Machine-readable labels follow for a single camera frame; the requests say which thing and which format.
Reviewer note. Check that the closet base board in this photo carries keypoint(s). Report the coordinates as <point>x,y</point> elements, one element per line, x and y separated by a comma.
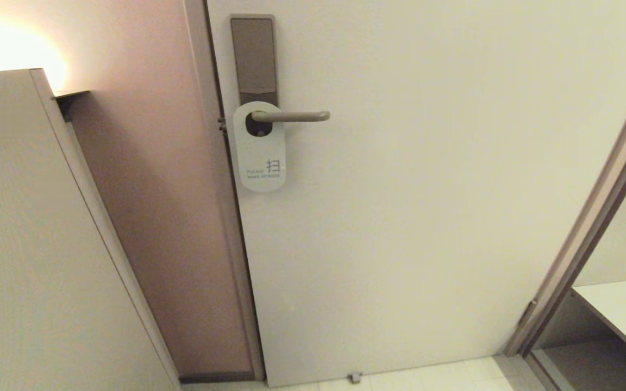
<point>590,369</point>

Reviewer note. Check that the small metal floor doorstop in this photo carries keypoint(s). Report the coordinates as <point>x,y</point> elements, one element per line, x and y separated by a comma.
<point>355,377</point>

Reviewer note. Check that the small closet frame bracket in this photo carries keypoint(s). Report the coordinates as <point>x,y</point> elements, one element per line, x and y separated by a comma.
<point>528,312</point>

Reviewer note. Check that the brown door lock plate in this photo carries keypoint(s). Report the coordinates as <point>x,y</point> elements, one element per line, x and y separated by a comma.
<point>254,54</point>

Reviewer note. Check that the beige cabinet panel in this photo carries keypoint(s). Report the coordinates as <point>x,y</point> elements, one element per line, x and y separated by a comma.
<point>30,244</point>

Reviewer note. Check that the brown skirting board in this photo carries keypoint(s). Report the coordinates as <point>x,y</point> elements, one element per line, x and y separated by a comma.
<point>215,376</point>

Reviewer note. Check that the blue do-not-disturb door hanger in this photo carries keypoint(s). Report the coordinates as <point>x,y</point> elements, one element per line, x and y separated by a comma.
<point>261,157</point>

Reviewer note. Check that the dark brown wall ledge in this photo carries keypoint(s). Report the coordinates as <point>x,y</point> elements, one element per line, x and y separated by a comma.
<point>68,104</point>

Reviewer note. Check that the white room door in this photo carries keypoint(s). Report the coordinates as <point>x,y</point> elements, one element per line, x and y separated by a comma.
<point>427,244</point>

